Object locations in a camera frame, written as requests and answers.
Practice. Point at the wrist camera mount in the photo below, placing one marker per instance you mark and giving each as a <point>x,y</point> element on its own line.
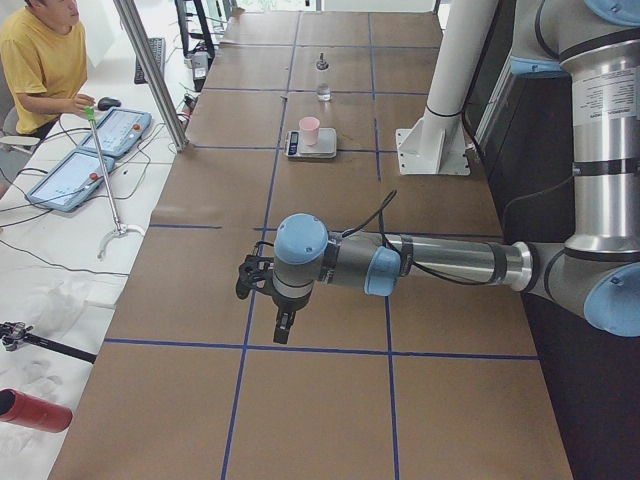
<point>255,273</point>

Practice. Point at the person in yellow shirt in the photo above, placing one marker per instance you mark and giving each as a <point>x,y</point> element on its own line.
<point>44,58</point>

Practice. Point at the upper teach pendant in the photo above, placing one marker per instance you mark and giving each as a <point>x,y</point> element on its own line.
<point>119,129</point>

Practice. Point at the aluminium frame post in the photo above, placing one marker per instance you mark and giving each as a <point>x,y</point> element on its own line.
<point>136,33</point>

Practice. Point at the black tripod rod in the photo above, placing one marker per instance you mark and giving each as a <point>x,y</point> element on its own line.
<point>15,334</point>

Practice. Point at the red cylinder can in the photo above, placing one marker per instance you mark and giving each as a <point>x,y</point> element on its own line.
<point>18,408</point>

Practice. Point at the green handled reacher grabber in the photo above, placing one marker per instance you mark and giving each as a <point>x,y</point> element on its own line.
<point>120,229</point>

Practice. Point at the black computer mouse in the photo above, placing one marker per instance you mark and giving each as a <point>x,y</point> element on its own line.
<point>106,103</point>

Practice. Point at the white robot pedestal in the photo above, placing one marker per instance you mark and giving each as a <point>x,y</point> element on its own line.
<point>435,145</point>

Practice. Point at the pink paper cup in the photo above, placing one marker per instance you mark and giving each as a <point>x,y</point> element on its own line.
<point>309,127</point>

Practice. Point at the teach pendant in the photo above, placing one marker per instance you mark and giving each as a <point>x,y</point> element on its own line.
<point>119,129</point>
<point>69,184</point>

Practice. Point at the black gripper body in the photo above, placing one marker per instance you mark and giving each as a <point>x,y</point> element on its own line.
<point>290,303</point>

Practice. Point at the lower teach pendant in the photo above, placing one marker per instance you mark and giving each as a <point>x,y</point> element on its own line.
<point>69,184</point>

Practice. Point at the glass sauce bottle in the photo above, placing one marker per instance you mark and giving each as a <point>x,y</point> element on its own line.
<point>322,69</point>

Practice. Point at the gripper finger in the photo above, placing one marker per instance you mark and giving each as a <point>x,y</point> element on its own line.
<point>285,319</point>

